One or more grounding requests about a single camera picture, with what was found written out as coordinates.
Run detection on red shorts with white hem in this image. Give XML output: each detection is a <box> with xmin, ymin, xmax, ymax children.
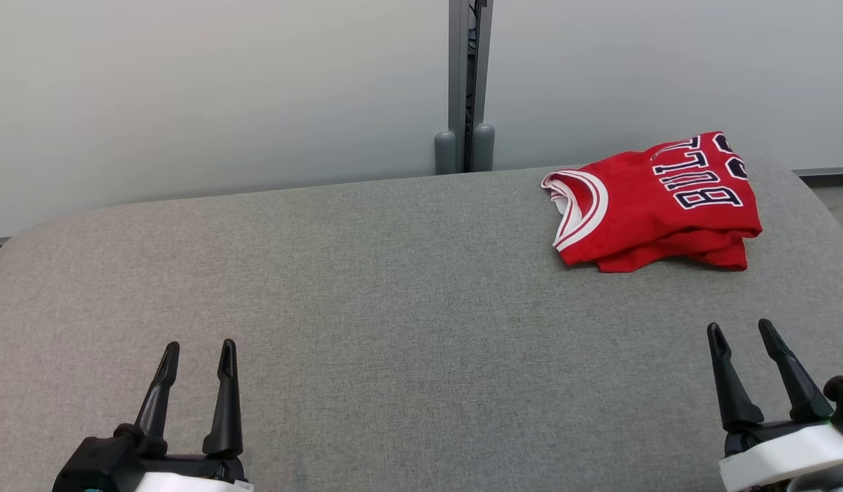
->
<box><xmin>596</xmin><ymin>231</ymin><xmax>749</xmax><ymax>273</ymax></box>

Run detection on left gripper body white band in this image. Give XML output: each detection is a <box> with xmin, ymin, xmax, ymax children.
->
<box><xmin>131</xmin><ymin>454</ymin><xmax>255</xmax><ymax>492</ymax></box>

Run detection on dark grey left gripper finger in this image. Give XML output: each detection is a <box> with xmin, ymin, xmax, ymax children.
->
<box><xmin>203</xmin><ymin>338</ymin><xmax>245</xmax><ymax>457</ymax></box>
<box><xmin>114</xmin><ymin>342</ymin><xmax>181</xmax><ymax>457</ymax></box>

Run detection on red jersey with white sleeves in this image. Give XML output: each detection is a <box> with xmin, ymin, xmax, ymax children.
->
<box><xmin>541</xmin><ymin>131</ymin><xmax>764</xmax><ymax>267</ymax></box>

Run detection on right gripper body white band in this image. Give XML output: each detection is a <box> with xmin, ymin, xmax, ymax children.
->
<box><xmin>719</xmin><ymin>418</ymin><xmax>843</xmax><ymax>492</ymax></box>

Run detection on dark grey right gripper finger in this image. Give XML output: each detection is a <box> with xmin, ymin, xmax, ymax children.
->
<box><xmin>758</xmin><ymin>318</ymin><xmax>835</xmax><ymax>423</ymax></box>
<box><xmin>707</xmin><ymin>323</ymin><xmax>765</xmax><ymax>433</ymax></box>

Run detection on grey metal partition post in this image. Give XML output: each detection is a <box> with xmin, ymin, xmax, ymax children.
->
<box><xmin>449</xmin><ymin>0</ymin><xmax>494</xmax><ymax>172</ymax></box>

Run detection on grey cylinder bumper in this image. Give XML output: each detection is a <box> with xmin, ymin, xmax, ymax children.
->
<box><xmin>471</xmin><ymin>123</ymin><xmax>496</xmax><ymax>172</ymax></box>
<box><xmin>434</xmin><ymin>131</ymin><xmax>458</xmax><ymax>175</ymax></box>

